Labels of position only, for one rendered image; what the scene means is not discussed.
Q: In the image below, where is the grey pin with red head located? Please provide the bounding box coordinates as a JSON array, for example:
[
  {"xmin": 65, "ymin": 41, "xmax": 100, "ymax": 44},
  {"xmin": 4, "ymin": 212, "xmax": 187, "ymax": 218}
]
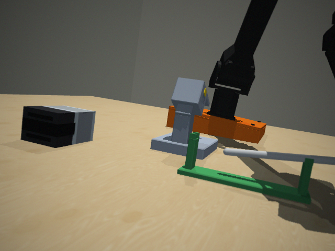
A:
[{"xmin": 223, "ymin": 148, "xmax": 335, "ymax": 165}]

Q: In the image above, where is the green u-shaped rack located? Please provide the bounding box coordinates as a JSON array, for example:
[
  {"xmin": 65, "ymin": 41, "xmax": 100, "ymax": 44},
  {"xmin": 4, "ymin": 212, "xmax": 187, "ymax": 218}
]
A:
[{"xmin": 177, "ymin": 132, "xmax": 314, "ymax": 204}]

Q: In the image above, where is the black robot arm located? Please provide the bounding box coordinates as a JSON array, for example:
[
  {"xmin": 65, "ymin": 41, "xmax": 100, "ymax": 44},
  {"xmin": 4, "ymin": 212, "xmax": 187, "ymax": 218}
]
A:
[{"xmin": 207, "ymin": 0, "xmax": 278, "ymax": 121}]

